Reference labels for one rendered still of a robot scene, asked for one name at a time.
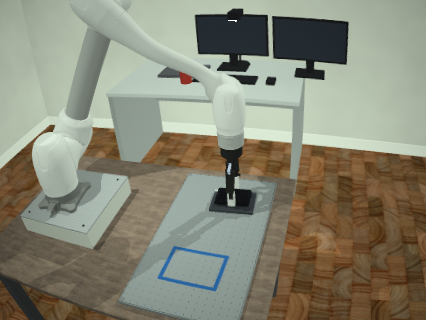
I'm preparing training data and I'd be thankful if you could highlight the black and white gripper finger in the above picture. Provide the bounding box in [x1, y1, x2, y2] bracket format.
[235, 159, 241, 189]
[225, 161, 237, 206]

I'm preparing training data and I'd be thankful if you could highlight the black well plate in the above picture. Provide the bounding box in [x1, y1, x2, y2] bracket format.
[214, 188, 252, 207]

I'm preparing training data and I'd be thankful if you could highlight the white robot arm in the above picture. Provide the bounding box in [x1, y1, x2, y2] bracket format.
[32, 0, 246, 216]

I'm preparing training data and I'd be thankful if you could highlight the blue tape outline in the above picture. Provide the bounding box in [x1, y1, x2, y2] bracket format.
[157, 246, 229, 291]

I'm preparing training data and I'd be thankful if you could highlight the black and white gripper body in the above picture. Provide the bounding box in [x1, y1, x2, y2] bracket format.
[220, 147, 242, 170]

